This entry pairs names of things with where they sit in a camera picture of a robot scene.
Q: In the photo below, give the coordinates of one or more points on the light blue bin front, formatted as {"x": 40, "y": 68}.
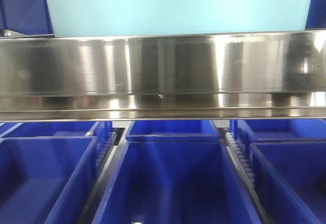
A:
{"x": 73, "y": 18}

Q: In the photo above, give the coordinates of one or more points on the blue bin rear centre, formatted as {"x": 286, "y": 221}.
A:
{"x": 172, "y": 130}

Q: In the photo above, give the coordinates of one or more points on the white roller track left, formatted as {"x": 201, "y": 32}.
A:
{"x": 105, "y": 151}

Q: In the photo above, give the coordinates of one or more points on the white roller track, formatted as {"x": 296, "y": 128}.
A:
{"x": 240, "y": 162}
{"x": 105, "y": 151}

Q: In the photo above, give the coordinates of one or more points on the blue bin rear left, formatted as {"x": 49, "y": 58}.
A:
{"x": 103, "y": 130}

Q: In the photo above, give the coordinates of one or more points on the blue bin front centre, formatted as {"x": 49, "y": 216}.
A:
{"x": 175, "y": 182}

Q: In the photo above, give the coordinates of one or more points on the blue bin rear right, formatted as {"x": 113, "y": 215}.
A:
{"x": 251, "y": 131}

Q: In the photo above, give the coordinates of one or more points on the white roller track right lower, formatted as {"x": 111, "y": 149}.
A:
{"x": 240, "y": 162}

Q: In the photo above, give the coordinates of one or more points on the blue bin front left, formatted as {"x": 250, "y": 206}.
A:
{"x": 46, "y": 179}

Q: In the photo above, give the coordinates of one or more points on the blue bin front right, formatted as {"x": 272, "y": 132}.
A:
{"x": 289, "y": 179}

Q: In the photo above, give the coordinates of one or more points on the blue bin top left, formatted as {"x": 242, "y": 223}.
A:
{"x": 30, "y": 17}

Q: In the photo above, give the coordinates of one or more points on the blue bin top right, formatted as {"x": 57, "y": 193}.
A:
{"x": 316, "y": 15}

